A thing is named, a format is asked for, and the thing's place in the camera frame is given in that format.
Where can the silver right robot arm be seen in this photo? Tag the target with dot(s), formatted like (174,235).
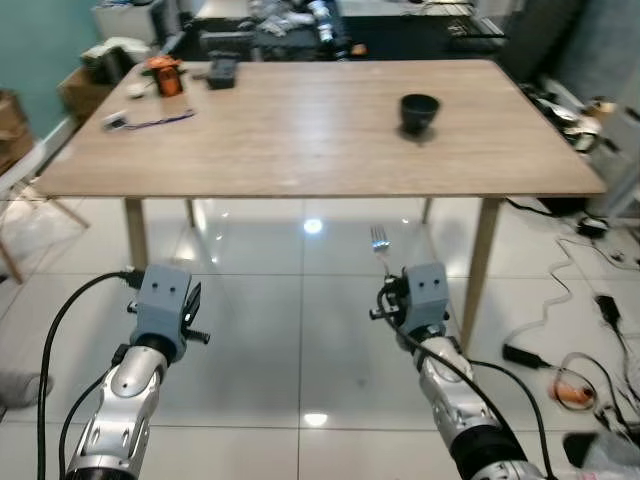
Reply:
(465,410)

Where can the white badge card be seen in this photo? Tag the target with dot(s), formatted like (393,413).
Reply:
(115,122)

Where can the orange floor object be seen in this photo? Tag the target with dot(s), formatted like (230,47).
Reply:
(574,393)

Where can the grey-blue wrist camera mount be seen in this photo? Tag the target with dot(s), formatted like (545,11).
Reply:
(162,300)
(426,298)

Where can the orange and black device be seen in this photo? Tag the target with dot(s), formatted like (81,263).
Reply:
(168,78)

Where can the dark foam panel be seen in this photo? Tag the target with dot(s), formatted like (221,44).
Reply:
(545,40)

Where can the black power adapter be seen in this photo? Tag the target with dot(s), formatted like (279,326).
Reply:
(607,310)

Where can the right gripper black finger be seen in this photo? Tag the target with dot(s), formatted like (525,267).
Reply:
(394,284)

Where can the silver metal fork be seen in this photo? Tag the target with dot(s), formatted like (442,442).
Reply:
(381,250)

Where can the wooden table leg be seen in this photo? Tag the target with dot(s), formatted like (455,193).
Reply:
(426,210)
(191,212)
(137,232)
(480,270)

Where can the black handheld controller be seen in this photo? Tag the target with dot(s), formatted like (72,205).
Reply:
(223,72)

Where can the grey-blue left wrist camera mount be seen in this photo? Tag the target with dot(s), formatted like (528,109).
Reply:
(162,300)

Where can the grey tape roll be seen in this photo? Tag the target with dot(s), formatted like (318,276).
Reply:
(138,90)

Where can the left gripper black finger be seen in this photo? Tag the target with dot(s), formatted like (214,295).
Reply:
(186,305)
(195,303)

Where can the large cardboard box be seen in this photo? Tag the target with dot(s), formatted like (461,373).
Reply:
(85,92)

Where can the cluttered workshop cart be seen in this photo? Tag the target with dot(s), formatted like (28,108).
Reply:
(280,30)

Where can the grey-blue right wrist camera mount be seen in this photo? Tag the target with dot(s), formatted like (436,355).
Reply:
(426,298)

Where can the black plug brick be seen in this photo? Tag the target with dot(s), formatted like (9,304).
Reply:
(524,356)

